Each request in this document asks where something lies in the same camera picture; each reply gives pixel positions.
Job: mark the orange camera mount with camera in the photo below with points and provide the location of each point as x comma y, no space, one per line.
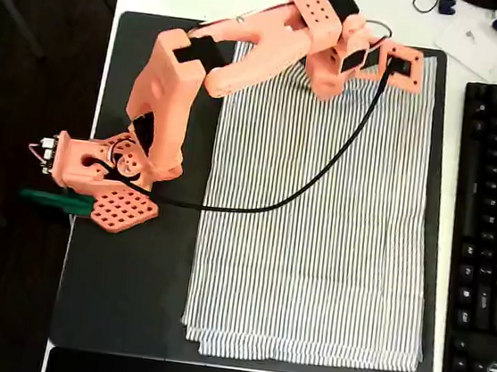
403,69

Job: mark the controller circuit board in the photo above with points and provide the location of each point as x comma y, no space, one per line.
45,154

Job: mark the green table clamp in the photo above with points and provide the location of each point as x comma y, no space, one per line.
58,201

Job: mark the black desk mat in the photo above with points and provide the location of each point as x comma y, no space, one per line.
128,293

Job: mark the white paper sheet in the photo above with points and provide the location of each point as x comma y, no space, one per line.
475,46

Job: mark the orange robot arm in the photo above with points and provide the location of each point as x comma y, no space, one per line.
171,78

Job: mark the black keyboard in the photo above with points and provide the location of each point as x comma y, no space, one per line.
493,241

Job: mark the grey white striped cloth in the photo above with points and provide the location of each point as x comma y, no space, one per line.
316,225

